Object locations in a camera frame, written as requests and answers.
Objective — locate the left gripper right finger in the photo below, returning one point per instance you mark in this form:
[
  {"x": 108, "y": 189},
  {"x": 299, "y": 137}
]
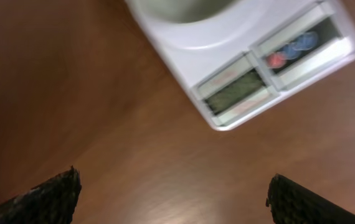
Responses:
[{"x": 291, "y": 203}]

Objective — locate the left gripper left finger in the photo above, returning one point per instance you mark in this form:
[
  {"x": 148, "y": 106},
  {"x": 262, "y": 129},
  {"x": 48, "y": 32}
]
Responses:
[{"x": 51, "y": 202}]

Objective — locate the white digital kitchen scale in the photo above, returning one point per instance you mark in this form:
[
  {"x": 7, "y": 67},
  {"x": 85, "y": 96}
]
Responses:
[{"x": 253, "y": 55}]

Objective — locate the white round bowl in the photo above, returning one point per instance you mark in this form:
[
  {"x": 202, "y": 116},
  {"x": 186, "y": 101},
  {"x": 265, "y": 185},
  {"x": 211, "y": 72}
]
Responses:
[{"x": 183, "y": 11}]

